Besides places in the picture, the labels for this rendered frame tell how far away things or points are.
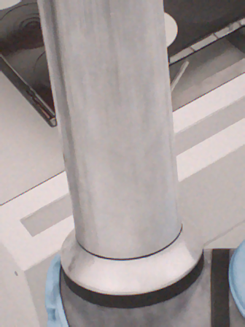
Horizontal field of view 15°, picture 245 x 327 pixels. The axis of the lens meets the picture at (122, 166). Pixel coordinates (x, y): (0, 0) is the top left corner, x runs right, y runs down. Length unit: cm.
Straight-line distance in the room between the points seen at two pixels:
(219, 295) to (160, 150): 14
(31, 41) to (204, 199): 38
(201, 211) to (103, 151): 45
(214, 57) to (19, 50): 29
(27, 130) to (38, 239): 34
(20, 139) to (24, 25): 17
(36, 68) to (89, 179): 62
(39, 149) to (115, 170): 62
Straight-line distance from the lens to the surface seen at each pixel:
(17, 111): 134
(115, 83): 63
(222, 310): 74
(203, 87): 125
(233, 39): 139
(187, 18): 132
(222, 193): 110
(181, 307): 73
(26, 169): 126
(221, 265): 75
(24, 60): 129
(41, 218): 102
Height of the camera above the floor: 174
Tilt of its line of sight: 48 degrees down
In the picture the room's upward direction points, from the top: 8 degrees counter-clockwise
